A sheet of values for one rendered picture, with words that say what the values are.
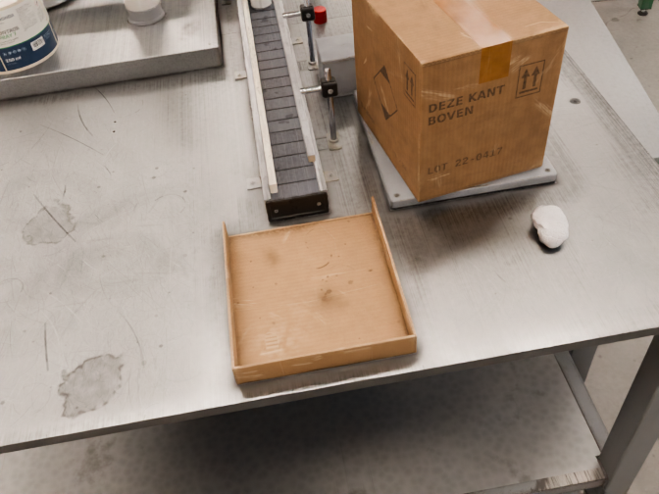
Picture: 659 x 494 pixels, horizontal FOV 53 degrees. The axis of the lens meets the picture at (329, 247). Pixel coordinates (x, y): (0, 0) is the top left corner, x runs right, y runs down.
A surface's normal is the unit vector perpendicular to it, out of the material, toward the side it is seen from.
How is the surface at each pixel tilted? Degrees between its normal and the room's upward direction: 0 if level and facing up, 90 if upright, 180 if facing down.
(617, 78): 0
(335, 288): 0
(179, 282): 0
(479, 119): 90
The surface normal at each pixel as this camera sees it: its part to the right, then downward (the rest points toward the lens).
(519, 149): 0.32, 0.66
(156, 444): -0.07, -0.70
